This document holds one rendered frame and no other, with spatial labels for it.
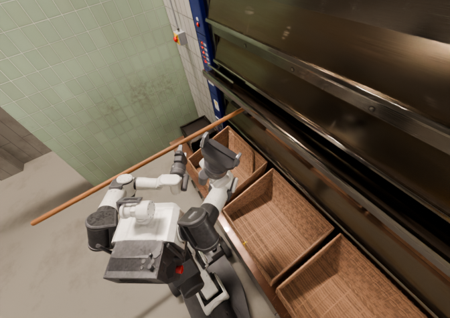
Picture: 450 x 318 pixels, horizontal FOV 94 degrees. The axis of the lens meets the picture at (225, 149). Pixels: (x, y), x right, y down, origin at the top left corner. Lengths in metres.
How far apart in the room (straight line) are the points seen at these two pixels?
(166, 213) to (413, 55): 0.94
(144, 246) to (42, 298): 2.15
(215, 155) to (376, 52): 0.57
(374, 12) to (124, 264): 1.11
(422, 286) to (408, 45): 0.99
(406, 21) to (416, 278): 1.03
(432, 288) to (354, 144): 0.69
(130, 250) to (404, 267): 1.17
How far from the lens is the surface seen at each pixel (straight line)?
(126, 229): 0.97
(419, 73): 0.79
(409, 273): 1.36
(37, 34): 2.31
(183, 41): 2.12
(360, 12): 0.81
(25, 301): 3.11
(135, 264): 0.90
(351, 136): 0.97
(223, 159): 0.62
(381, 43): 0.82
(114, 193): 1.18
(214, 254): 2.05
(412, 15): 0.75
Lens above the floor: 2.17
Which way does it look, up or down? 49 degrees down
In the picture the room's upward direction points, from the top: 12 degrees counter-clockwise
